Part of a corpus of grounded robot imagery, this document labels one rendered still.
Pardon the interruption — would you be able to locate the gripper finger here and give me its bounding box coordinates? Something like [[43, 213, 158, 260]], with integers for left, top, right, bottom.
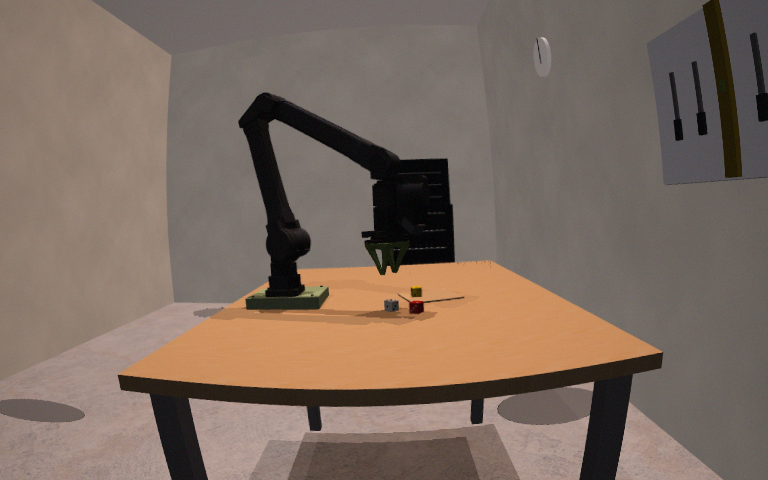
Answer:
[[388, 241, 410, 273], [365, 243, 391, 275]]

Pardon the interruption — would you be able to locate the red die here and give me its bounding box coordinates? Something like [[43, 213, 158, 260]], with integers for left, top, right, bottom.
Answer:
[[409, 301, 424, 314]]

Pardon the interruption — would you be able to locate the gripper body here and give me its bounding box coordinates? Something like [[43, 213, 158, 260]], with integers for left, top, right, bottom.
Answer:
[[362, 206, 412, 243]]

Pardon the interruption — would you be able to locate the white die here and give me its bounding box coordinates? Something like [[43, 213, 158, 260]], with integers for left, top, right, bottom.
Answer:
[[384, 299, 399, 312]]

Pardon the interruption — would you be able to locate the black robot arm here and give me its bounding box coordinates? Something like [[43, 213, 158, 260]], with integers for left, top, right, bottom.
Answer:
[[238, 92, 430, 297]]

